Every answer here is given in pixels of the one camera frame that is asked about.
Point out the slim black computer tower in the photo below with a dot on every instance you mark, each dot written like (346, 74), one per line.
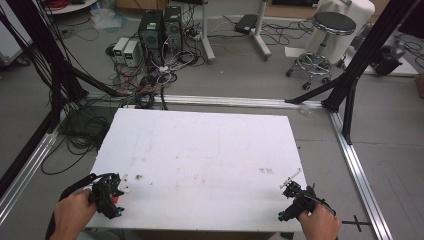
(173, 28)

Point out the large black computer tower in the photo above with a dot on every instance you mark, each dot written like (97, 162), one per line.
(150, 35)

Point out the person's right hand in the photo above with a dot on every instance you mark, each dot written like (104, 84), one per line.
(320, 223)

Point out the black frame strut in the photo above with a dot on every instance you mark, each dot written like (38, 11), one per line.
(363, 56)
(43, 53)

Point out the aluminium floor rail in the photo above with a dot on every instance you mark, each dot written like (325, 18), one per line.
(233, 100)
(360, 180)
(26, 166)

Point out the white flat platform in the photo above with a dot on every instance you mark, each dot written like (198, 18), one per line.
(408, 68)

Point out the black round chrome stool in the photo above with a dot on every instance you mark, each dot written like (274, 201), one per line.
(334, 23)

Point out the flat black box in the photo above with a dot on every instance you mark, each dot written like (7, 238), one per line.
(246, 24)

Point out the white power supply unit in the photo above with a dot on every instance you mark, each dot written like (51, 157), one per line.
(120, 48)
(131, 53)

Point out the clear plastic bag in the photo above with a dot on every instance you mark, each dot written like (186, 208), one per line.
(106, 18)

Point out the black device on platform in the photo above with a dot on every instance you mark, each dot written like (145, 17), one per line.
(388, 60)

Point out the white cloth cover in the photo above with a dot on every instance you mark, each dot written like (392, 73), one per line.
(358, 13)

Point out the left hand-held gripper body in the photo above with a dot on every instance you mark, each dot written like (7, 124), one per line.
(105, 196)

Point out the white panel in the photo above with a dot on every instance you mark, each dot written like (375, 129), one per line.
(11, 36)

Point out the white stand leg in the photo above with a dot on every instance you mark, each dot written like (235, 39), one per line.
(260, 36)
(207, 40)

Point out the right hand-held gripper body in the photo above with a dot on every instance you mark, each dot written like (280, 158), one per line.
(300, 201)

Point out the person's left hand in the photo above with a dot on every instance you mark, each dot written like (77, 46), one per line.
(71, 213)

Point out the white power strip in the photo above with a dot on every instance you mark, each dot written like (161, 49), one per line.
(164, 69)

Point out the white round table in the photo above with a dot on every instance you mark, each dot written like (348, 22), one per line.
(71, 6)

